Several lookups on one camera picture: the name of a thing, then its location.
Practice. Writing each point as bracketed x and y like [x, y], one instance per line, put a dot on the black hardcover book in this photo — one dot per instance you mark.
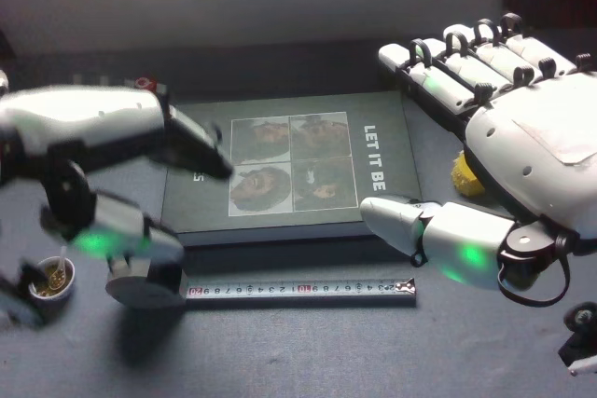
[205, 211]

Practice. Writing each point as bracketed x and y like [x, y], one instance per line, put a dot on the white tape measure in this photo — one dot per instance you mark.
[303, 289]

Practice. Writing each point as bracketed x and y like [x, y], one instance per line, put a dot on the small cup of tea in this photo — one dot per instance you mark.
[51, 293]

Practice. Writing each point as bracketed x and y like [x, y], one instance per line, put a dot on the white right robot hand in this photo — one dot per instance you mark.
[536, 160]

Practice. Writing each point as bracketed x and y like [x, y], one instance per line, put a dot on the grey table cloth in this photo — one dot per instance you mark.
[326, 356]

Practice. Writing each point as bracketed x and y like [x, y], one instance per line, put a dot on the red toy cylinder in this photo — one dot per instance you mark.
[144, 83]

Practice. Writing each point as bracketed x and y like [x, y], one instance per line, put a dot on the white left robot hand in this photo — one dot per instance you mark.
[93, 113]

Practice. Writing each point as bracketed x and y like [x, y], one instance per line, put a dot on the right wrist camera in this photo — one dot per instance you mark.
[578, 323]

